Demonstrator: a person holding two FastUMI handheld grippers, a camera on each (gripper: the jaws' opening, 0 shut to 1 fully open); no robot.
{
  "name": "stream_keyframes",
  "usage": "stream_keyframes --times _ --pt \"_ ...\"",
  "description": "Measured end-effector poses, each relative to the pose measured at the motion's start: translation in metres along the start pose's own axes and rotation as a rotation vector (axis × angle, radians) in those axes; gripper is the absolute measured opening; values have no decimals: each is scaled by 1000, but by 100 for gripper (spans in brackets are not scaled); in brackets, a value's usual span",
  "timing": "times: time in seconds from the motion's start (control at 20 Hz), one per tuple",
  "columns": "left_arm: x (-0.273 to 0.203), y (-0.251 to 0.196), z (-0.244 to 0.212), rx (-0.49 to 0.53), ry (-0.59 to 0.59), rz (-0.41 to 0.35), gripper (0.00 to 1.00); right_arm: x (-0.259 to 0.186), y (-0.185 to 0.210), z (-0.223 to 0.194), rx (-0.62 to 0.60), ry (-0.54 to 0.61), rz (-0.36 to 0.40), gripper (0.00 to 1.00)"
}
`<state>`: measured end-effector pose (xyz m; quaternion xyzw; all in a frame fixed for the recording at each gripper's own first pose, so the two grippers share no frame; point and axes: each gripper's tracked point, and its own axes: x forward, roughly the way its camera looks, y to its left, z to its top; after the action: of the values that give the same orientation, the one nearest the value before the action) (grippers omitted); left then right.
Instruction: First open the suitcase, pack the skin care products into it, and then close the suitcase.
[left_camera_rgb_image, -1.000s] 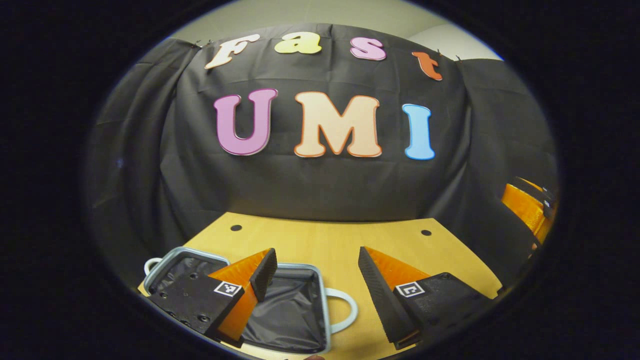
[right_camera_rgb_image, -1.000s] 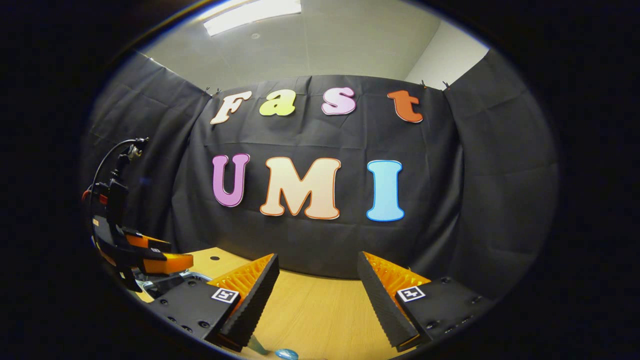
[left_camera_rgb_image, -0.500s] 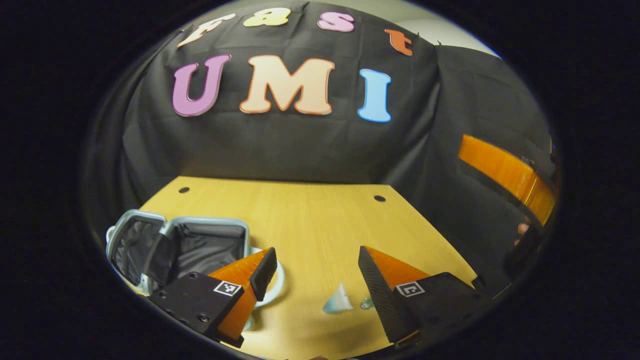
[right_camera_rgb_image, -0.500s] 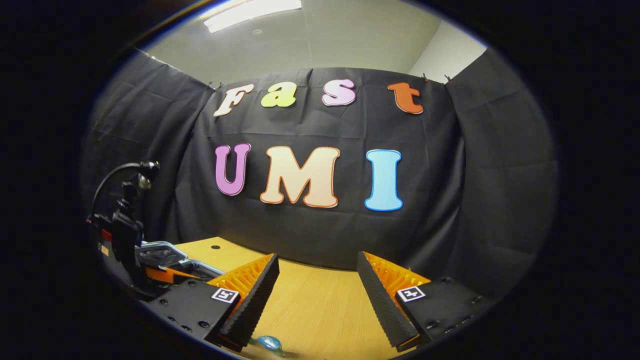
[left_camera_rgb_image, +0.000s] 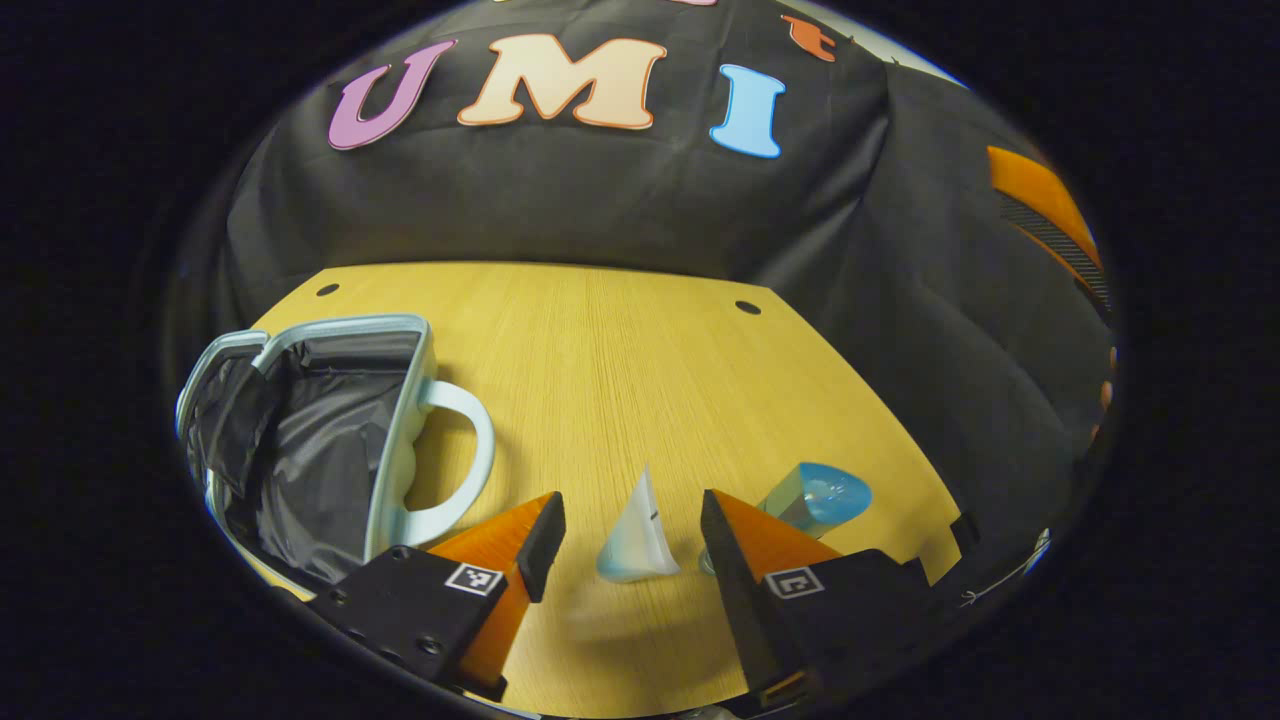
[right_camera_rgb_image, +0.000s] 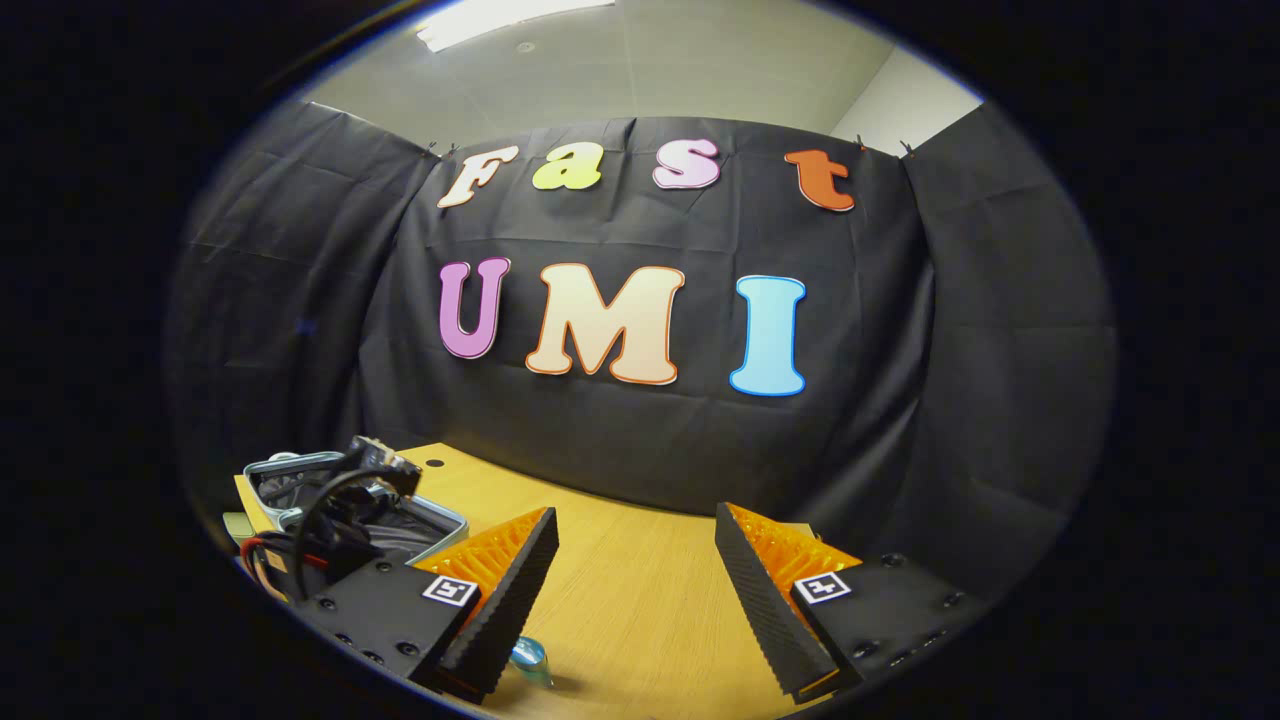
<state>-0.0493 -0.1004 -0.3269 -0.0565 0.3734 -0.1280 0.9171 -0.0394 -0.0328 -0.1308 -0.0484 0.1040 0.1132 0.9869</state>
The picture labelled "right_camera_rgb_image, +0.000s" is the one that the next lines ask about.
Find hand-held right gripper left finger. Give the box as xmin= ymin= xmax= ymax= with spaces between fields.
xmin=290 ymin=507 xmax=559 ymax=704

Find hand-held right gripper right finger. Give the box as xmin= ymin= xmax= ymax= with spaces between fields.
xmin=714 ymin=503 xmax=1001 ymax=704

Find blue skin care bottle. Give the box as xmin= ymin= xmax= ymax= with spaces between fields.
xmin=510 ymin=635 xmax=556 ymax=689

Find black backdrop cloth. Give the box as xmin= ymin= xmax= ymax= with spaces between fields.
xmin=165 ymin=98 xmax=1116 ymax=601

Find ceiling light panel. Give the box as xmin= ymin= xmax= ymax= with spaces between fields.
xmin=415 ymin=0 xmax=616 ymax=53

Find red cable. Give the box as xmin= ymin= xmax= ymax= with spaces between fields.
xmin=240 ymin=535 xmax=331 ymax=601

